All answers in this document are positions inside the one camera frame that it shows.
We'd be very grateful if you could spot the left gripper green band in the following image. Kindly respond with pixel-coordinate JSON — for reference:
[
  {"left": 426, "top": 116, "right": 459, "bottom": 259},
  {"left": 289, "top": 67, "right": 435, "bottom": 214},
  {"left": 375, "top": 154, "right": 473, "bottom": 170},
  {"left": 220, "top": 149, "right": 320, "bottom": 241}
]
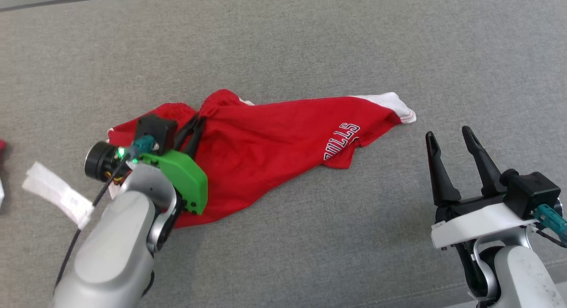
[{"left": 84, "top": 115, "right": 209, "bottom": 216}]

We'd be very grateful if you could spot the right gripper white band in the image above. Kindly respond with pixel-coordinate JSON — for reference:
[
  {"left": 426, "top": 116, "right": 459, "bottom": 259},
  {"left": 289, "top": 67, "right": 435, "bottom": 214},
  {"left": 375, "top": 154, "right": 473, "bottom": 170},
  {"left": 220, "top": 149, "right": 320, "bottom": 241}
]
[{"left": 425, "top": 125, "right": 539, "bottom": 250}]

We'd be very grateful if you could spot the red basketball jersey white trim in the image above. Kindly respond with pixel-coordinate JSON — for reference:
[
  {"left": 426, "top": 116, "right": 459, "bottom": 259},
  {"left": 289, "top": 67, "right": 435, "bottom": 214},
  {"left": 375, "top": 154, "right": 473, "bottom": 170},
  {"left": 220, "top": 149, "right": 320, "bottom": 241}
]
[{"left": 108, "top": 89, "right": 417, "bottom": 229}]

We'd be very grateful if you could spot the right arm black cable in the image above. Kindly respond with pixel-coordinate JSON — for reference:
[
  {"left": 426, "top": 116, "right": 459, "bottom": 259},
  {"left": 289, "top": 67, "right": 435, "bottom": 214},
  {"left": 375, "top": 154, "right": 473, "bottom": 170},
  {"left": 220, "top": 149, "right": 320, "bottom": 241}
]
[{"left": 533, "top": 204, "right": 567, "bottom": 249}]

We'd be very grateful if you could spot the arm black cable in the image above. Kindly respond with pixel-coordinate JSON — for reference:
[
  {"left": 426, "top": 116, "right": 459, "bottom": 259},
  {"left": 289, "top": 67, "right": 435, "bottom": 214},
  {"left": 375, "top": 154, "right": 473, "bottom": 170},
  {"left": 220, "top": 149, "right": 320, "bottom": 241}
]
[
  {"left": 53, "top": 137, "right": 158, "bottom": 296},
  {"left": 533, "top": 204, "right": 567, "bottom": 249}
]

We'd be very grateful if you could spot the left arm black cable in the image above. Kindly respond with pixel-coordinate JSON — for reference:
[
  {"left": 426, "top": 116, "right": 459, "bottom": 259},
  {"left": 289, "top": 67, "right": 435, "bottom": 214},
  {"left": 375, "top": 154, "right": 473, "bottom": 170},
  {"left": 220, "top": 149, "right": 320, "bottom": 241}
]
[{"left": 53, "top": 137, "right": 158, "bottom": 296}]

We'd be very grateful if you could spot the white paper cable tag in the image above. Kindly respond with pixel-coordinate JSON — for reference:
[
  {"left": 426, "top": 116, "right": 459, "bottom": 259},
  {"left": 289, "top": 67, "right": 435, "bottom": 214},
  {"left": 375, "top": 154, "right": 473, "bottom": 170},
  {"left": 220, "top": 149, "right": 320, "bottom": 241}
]
[{"left": 22, "top": 162, "right": 95, "bottom": 229}]

